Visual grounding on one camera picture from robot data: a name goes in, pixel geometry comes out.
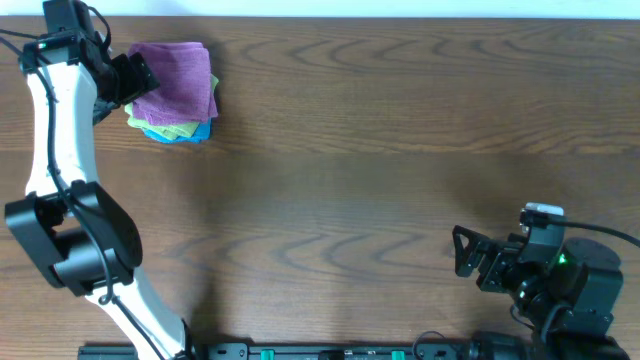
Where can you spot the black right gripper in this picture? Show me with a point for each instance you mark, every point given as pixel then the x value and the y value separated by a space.
pixel 499 261

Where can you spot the purple microfiber cloth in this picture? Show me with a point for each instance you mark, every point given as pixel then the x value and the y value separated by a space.
pixel 185 92

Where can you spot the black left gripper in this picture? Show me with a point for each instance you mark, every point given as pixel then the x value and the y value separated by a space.
pixel 136 87

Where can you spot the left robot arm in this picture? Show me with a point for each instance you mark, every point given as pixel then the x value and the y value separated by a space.
pixel 74 232

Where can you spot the folded green cloth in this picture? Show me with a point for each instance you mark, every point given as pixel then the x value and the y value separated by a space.
pixel 142 123

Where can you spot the folded blue cloth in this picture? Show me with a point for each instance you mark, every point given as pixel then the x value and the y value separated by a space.
pixel 193 132

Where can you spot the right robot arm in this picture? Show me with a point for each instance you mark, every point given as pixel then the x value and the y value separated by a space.
pixel 567 289

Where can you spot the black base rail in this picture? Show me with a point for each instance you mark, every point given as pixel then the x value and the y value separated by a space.
pixel 483 346

